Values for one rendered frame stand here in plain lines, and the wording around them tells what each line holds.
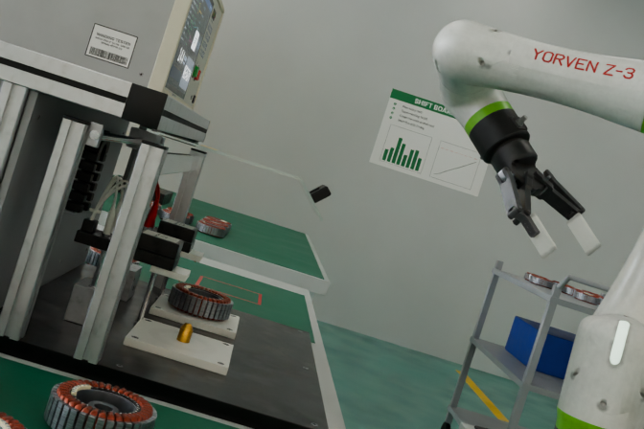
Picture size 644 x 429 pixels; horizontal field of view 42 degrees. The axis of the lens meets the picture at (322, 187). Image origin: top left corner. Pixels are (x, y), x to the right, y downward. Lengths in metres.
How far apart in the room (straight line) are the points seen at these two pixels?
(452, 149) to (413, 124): 0.37
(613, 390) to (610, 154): 5.79
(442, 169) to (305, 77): 1.29
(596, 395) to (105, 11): 0.90
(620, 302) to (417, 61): 5.31
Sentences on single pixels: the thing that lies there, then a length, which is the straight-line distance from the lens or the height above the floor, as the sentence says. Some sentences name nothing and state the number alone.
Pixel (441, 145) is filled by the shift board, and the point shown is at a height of 1.60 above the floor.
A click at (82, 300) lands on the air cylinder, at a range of 1.27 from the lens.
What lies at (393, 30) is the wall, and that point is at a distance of 6.72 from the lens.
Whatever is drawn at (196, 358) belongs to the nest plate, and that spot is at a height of 0.78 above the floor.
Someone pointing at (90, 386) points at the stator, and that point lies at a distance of 0.97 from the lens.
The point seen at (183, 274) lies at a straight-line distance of 1.25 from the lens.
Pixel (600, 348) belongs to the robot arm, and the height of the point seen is 0.96.
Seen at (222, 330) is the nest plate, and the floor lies 0.78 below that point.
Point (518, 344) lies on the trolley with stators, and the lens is 4.15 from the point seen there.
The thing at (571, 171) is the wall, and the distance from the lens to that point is 6.99.
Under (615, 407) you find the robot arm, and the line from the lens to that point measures 1.37.
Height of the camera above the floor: 1.08
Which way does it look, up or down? 1 degrees down
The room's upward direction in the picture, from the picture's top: 18 degrees clockwise
